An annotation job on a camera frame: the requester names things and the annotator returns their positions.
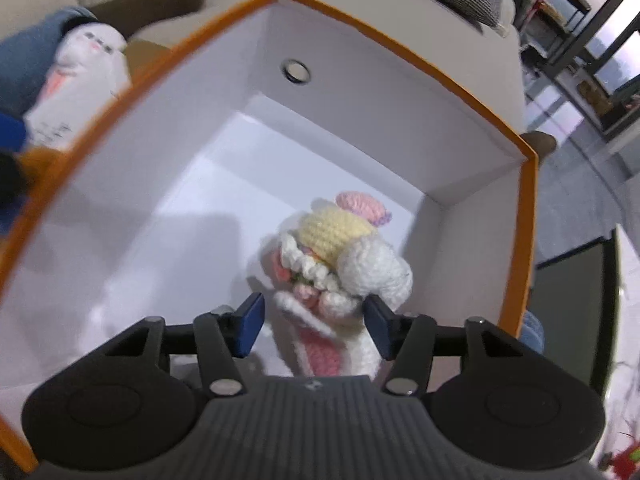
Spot black balcony door frame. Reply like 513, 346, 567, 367
545, 0, 640, 151

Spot brown sock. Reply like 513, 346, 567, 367
90, 0, 208, 41
521, 131, 557, 157

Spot person's left leg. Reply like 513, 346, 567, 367
0, 6, 96, 118

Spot orange box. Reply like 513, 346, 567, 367
0, 0, 540, 473

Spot pink white crochet toy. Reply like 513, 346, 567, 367
257, 190, 415, 377

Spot person's right leg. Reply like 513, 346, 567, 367
520, 310, 545, 356

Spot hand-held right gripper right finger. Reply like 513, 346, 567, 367
364, 296, 543, 397

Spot white plush toy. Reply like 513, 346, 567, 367
22, 24, 132, 153

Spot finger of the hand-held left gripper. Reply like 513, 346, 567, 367
0, 112, 32, 235

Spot brown boots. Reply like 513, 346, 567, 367
580, 80, 617, 117

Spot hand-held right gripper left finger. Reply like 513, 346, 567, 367
97, 291, 266, 396

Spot beige sofa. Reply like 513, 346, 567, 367
0, 0, 528, 136

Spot person's leg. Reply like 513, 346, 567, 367
520, 310, 545, 356
0, 6, 96, 118

